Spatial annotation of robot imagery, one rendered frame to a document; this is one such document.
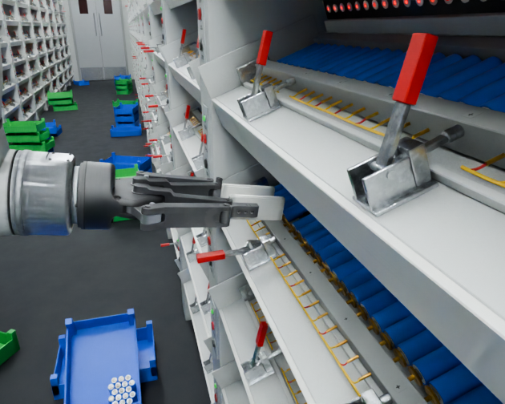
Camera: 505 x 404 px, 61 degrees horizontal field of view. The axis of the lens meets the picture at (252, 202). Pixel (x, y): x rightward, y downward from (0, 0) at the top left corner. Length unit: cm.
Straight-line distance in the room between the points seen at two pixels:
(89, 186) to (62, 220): 4
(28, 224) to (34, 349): 126
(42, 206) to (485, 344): 40
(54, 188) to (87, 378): 103
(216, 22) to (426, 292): 52
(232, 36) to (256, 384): 50
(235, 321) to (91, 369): 76
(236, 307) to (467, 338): 62
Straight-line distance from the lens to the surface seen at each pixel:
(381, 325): 41
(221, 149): 69
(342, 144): 34
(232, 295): 80
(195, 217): 47
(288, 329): 46
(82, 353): 148
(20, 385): 161
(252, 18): 67
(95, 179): 48
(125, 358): 145
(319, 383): 40
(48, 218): 48
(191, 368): 150
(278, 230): 56
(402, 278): 23
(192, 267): 131
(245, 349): 72
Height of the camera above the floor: 102
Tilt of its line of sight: 22 degrees down
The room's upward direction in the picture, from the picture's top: straight up
